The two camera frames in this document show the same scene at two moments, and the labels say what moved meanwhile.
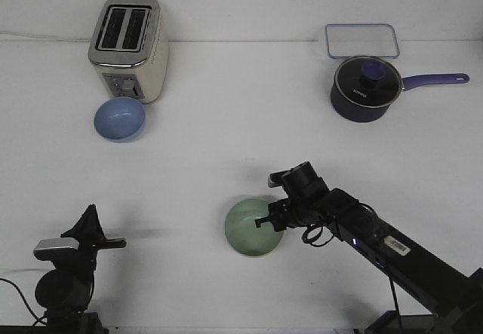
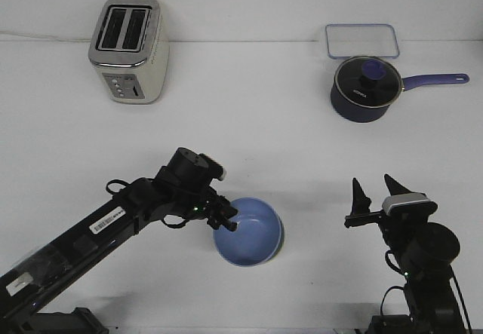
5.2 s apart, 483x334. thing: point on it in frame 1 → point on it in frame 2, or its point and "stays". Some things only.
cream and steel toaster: (129, 45) stays
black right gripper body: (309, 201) → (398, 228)
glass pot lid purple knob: (367, 81) stays
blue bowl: (120, 119) → (258, 237)
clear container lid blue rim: (361, 40) stays
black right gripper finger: (259, 221) → (395, 188)
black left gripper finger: (87, 227) → (231, 225)
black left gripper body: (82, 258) → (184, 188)
